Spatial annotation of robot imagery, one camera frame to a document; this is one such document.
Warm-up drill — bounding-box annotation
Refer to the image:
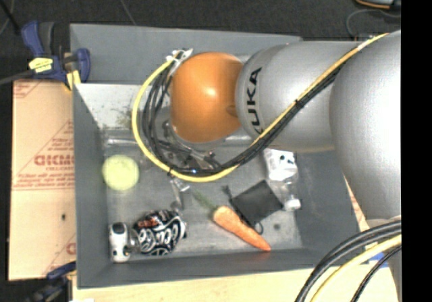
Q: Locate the grey metal bin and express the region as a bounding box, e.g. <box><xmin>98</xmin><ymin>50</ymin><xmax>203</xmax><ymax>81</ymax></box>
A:
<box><xmin>69</xmin><ymin>23</ymin><xmax>362</xmax><ymax>288</ymax></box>

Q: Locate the black and white crushed can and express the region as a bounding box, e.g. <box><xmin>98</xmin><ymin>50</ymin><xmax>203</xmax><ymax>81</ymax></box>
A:
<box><xmin>130</xmin><ymin>209</ymin><xmax>188</xmax><ymax>257</ymax></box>

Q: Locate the brown cardboard board red print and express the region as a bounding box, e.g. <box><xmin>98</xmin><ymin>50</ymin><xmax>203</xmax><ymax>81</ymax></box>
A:
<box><xmin>7</xmin><ymin>78</ymin><xmax>77</xmax><ymax>281</ymax></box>

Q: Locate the white and black toy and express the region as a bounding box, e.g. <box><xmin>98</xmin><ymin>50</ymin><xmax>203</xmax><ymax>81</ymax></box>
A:
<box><xmin>107</xmin><ymin>222</ymin><xmax>133</xmax><ymax>263</ymax></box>

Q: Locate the yellow-green tennis ball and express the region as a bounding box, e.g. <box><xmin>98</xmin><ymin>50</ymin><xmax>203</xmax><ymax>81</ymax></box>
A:
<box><xmin>101</xmin><ymin>153</ymin><xmax>140</xmax><ymax>192</ymax></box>

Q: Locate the black square pouch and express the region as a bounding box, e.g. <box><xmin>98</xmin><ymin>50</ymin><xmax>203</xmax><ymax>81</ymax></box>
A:
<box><xmin>221</xmin><ymin>179</ymin><xmax>285</xmax><ymax>234</ymax></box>

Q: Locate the orange toy carrot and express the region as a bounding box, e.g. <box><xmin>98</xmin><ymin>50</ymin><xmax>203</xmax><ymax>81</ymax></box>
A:
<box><xmin>191</xmin><ymin>188</ymin><xmax>272</xmax><ymax>253</ymax></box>

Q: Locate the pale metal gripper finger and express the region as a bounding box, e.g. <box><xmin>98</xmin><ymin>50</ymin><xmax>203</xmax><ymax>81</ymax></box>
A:
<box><xmin>169</xmin><ymin>177</ymin><xmax>191</xmax><ymax>193</ymax></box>
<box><xmin>171</xmin><ymin>191</ymin><xmax>186</xmax><ymax>211</ymax></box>

